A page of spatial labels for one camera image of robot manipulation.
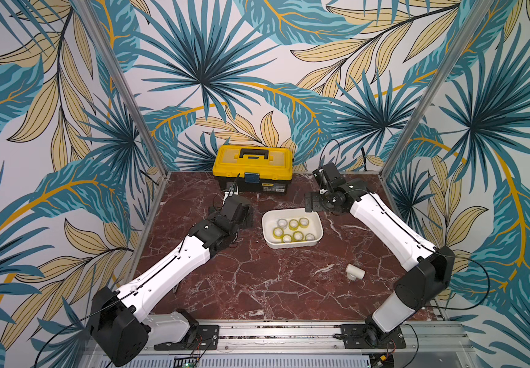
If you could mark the white pipe fitting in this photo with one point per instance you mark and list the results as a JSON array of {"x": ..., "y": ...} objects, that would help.
[{"x": 354, "y": 273}]

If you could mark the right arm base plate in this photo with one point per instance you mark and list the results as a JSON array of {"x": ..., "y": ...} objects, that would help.
[{"x": 362, "y": 336}]

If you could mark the white plastic storage box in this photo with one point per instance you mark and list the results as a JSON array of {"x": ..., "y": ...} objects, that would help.
[{"x": 269, "y": 222}]

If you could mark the aluminium front rail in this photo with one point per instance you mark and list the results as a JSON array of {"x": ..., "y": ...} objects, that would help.
[{"x": 311, "y": 337}]

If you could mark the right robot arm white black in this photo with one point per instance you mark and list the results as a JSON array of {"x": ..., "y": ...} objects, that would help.
[{"x": 428, "y": 268}]

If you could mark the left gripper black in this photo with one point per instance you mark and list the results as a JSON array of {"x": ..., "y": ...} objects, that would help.
[{"x": 249, "y": 218}]

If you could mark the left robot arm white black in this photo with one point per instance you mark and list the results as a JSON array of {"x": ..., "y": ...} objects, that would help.
[{"x": 121, "y": 322}]

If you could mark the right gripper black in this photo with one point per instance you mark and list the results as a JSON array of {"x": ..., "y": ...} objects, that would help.
[{"x": 314, "y": 201}]

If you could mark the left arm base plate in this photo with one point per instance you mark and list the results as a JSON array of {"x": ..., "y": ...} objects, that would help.
[{"x": 200, "y": 337}]

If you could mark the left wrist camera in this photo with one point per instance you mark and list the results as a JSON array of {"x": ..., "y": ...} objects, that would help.
[{"x": 231, "y": 191}]

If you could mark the yellow black toolbox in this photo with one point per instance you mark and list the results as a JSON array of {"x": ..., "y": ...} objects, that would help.
[{"x": 254, "y": 169}]

